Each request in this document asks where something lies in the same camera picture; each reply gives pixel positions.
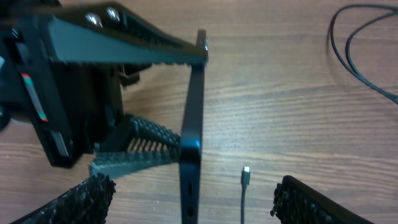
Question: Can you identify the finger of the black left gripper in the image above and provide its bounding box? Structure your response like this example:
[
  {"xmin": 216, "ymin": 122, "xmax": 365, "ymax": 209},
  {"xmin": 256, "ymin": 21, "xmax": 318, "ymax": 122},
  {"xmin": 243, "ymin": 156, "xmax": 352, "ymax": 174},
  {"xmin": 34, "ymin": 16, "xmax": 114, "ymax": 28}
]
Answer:
[
  {"xmin": 46, "ymin": 2, "xmax": 208, "ymax": 65},
  {"xmin": 89, "ymin": 114, "xmax": 180, "ymax": 179}
]

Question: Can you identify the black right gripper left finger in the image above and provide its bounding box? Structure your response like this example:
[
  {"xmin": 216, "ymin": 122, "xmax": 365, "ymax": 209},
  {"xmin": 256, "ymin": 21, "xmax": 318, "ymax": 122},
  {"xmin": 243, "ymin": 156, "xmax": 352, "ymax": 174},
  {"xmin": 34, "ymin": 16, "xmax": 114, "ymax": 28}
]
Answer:
[{"xmin": 12, "ymin": 173, "xmax": 116, "ymax": 224}]

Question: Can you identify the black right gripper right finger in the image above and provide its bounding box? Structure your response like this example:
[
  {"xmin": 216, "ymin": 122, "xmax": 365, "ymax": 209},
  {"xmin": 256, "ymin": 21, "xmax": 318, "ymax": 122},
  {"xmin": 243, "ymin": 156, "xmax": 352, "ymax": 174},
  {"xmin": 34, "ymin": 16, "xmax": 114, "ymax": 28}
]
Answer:
[{"xmin": 270, "ymin": 175, "xmax": 372, "ymax": 224}]

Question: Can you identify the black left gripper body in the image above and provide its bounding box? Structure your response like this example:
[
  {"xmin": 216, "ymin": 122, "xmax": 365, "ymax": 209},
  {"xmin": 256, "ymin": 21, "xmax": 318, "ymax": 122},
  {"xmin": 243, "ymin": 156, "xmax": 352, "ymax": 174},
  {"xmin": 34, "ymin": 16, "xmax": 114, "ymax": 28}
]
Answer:
[{"xmin": 1, "ymin": 18, "xmax": 150, "ymax": 167}]

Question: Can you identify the blue screen smartphone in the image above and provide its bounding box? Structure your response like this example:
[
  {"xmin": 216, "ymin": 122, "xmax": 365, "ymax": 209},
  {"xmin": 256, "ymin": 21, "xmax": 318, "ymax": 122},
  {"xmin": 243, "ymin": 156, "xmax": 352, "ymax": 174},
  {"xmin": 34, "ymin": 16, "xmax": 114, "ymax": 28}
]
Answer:
[{"xmin": 178, "ymin": 29, "xmax": 208, "ymax": 224}]

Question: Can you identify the black USB charging cable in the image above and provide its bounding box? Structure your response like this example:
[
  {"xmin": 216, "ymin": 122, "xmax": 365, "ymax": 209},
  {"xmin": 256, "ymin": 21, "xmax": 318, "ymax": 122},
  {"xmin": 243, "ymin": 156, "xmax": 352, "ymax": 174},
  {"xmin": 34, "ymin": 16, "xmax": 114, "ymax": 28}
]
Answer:
[{"xmin": 326, "ymin": 2, "xmax": 398, "ymax": 105}]

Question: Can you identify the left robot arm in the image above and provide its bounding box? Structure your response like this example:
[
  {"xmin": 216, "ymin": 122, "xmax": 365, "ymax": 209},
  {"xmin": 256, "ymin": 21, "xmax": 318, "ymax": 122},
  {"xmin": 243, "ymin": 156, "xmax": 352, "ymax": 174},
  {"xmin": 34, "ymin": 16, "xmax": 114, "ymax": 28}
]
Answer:
[{"xmin": 1, "ymin": 1, "xmax": 208, "ymax": 179}]

